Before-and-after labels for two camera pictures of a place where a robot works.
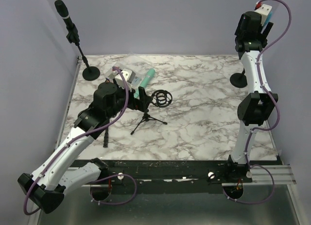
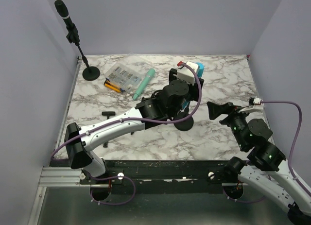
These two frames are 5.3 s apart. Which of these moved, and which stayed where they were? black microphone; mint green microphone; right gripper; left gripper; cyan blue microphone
Moved: cyan blue microphone; right gripper; left gripper
Stayed: mint green microphone; black microphone
